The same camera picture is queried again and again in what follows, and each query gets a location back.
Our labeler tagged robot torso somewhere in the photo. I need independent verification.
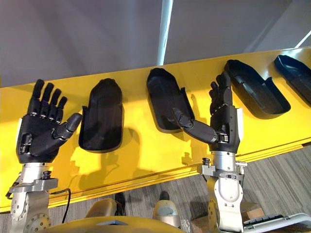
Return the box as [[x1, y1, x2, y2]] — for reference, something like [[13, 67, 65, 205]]
[[41, 216, 180, 233]]

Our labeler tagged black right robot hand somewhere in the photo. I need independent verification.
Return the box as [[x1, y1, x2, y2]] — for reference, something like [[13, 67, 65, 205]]
[[172, 71, 244, 155]]

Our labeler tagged black plastic housing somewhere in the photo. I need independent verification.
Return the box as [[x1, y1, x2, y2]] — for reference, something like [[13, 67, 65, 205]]
[[78, 78, 123, 153], [274, 54, 311, 108], [146, 67, 196, 134], [224, 59, 292, 119]]

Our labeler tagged yellow metal shelf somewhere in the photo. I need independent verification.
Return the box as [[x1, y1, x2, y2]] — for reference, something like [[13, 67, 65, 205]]
[[0, 47, 311, 215]]

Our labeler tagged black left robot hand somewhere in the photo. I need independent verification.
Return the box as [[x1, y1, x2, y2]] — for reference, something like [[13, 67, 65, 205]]
[[16, 79, 83, 164]]

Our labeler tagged grey plastic box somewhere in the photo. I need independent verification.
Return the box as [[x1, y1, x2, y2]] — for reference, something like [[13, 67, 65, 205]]
[[242, 212, 311, 233]]

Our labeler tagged brown cardboard box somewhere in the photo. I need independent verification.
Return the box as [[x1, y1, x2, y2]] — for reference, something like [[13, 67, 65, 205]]
[[240, 201, 265, 222]]

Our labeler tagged silver robot leg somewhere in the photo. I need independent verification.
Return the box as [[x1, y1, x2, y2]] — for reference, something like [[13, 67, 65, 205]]
[[85, 198, 117, 219], [154, 191, 181, 229]]

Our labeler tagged white shelf post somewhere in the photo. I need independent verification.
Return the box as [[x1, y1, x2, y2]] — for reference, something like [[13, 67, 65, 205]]
[[155, 0, 173, 66]]

